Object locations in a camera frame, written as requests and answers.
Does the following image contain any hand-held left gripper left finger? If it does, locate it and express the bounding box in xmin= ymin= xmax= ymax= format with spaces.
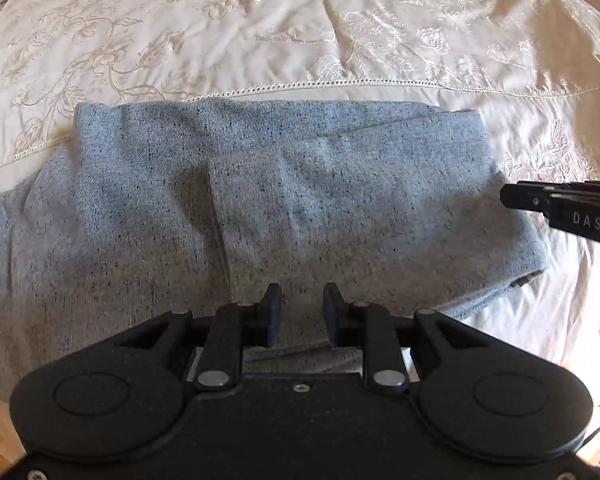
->
xmin=112 ymin=283 xmax=285 ymax=392

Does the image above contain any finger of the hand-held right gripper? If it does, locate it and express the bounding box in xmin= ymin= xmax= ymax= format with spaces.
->
xmin=499 ymin=181 xmax=552 ymax=214

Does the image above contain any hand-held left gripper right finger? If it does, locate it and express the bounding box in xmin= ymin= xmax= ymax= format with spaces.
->
xmin=322 ymin=282 xmax=487 ymax=394

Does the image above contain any grey-blue knitted sweater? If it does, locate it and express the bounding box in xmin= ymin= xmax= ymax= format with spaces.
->
xmin=0 ymin=99 xmax=549 ymax=407

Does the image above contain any cream embroidered bedspread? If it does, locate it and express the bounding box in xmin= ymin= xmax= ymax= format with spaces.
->
xmin=0 ymin=0 xmax=600 ymax=377

